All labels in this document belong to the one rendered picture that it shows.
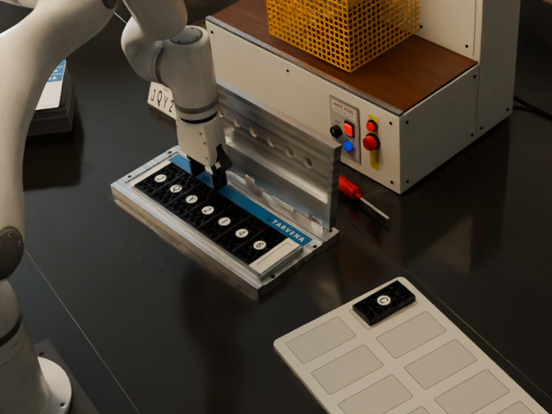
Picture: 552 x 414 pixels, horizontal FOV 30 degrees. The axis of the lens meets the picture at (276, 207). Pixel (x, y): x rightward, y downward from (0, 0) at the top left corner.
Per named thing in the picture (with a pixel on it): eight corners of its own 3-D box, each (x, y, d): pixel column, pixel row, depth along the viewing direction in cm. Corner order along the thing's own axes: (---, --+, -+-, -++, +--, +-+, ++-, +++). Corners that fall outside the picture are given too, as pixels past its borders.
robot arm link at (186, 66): (160, 103, 190) (203, 113, 187) (149, 41, 182) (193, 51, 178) (184, 79, 196) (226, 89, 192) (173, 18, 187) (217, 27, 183)
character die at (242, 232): (213, 245, 190) (213, 240, 189) (253, 218, 195) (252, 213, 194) (231, 257, 187) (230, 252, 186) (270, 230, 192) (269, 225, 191)
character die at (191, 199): (165, 210, 199) (163, 205, 198) (204, 186, 204) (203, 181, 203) (181, 222, 196) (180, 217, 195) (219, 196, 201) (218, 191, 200)
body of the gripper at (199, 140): (164, 104, 194) (173, 152, 201) (199, 125, 188) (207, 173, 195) (195, 87, 197) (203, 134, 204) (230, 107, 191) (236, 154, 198)
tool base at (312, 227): (112, 193, 208) (108, 179, 205) (190, 145, 218) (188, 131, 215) (258, 298, 182) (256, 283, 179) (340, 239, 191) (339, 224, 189)
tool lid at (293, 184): (175, 60, 204) (182, 57, 205) (178, 142, 215) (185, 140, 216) (334, 148, 178) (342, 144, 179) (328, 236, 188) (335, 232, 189)
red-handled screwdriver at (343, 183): (323, 182, 204) (322, 172, 203) (334, 177, 206) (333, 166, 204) (383, 227, 193) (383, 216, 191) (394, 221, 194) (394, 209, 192)
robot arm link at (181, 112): (163, 97, 192) (165, 110, 194) (192, 115, 186) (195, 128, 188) (196, 78, 196) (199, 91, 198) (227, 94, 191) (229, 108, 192)
